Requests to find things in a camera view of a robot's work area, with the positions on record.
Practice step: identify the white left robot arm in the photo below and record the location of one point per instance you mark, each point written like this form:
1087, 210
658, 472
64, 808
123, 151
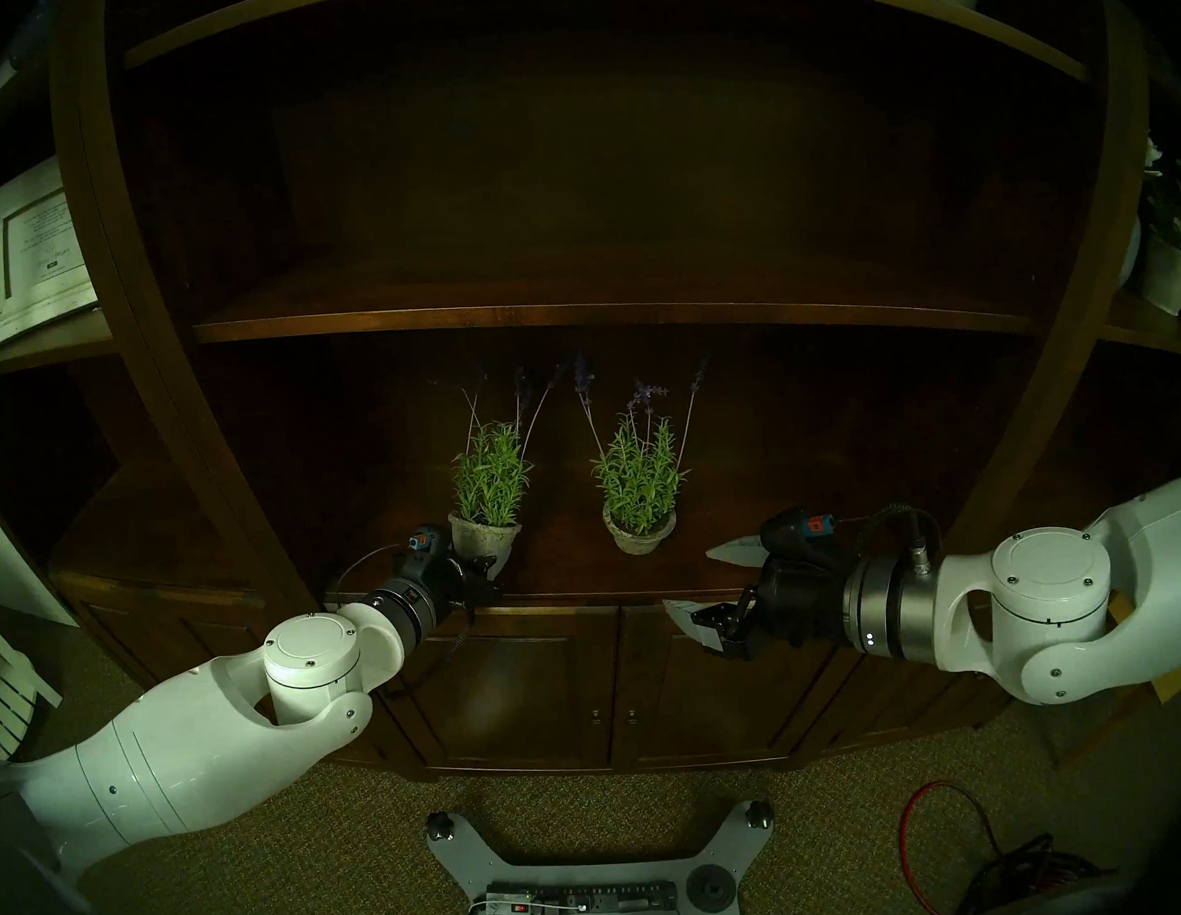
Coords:
173, 759

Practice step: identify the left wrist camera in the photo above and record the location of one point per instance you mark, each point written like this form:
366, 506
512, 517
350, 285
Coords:
427, 544

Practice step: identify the green plant white square pot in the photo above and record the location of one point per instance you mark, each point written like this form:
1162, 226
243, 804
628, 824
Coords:
1168, 278

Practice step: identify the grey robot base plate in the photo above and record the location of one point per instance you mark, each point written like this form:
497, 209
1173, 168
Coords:
601, 850

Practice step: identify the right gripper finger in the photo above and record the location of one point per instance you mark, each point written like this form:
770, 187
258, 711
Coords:
738, 552
703, 625

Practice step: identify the white fake flower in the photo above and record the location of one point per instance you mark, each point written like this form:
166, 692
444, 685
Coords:
1153, 156

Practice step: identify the black round base disc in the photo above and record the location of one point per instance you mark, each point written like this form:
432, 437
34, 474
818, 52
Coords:
714, 887

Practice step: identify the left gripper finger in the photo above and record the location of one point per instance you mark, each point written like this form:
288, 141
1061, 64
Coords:
486, 580

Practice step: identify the white slanted panel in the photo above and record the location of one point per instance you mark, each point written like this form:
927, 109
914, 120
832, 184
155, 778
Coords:
4, 551

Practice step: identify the white slatted wooden chair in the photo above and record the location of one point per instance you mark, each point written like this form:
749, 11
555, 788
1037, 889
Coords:
2, 699

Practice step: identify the black base levelling knob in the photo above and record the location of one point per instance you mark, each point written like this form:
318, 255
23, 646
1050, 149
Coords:
761, 814
440, 826

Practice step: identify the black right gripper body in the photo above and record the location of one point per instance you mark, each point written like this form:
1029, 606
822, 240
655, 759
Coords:
795, 599

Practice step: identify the dark wooden bookcase cabinet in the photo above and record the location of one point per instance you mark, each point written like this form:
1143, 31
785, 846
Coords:
637, 212

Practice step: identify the white framed certificate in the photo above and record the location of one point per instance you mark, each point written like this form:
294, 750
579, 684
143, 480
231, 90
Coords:
38, 254

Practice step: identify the dark wooden cabinet door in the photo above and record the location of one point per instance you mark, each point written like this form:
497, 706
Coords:
682, 703
524, 702

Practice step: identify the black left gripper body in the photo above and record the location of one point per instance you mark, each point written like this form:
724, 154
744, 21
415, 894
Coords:
450, 589

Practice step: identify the black power strip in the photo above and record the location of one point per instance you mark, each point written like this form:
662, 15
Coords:
594, 900

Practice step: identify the potted fake lavender plant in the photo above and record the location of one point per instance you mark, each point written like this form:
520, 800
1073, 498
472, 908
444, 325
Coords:
641, 536
486, 536

